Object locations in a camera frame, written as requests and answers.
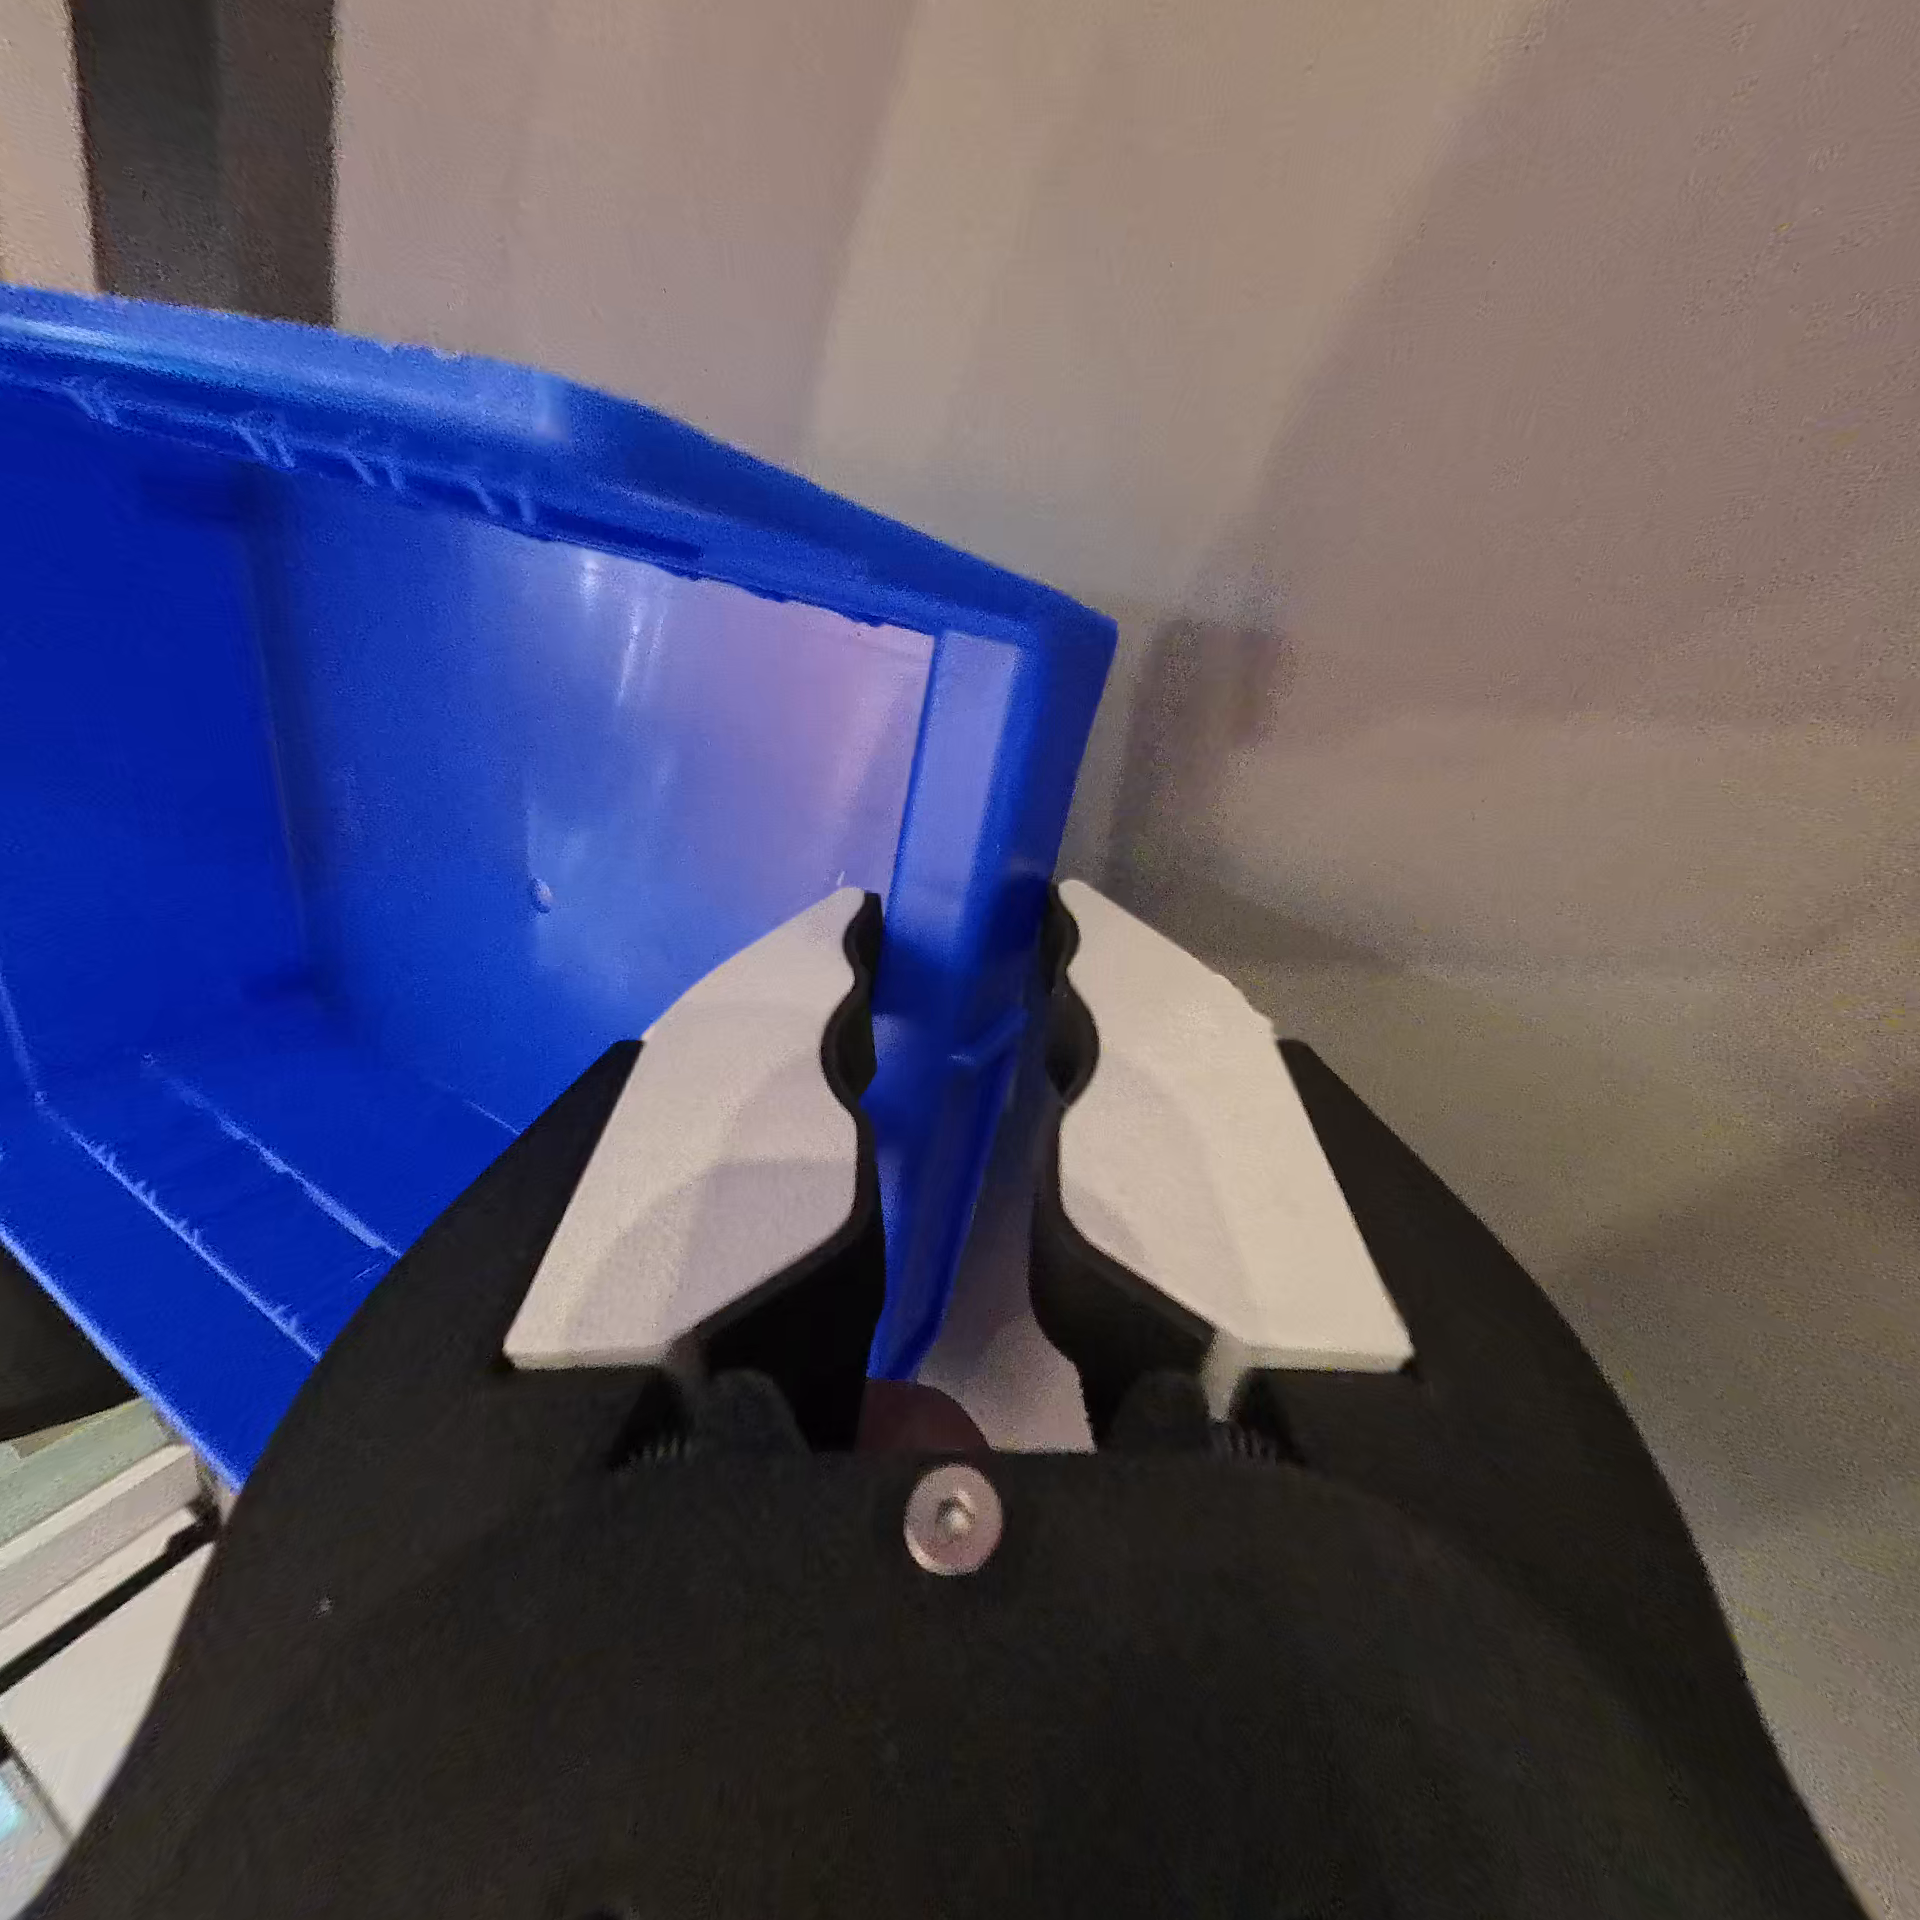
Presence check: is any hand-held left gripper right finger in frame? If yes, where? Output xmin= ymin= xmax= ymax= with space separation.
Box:
xmin=1027 ymin=874 xmax=1421 ymax=1448

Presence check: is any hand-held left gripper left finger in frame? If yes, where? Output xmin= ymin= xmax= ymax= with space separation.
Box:
xmin=497 ymin=885 xmax=888 ymax=1448

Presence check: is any blue plastic bin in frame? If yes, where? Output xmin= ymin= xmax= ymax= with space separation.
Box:
xmin=0 ymin=283 xmax=1120 ymax=1487

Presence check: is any pale metal rail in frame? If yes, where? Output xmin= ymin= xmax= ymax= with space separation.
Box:
xmin=0 ymin=1389 xmax=229 ymax=1892

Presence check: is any dark vertical post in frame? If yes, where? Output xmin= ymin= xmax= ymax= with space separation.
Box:
xmin=67 ymin=0 xmax=339 ymax=322

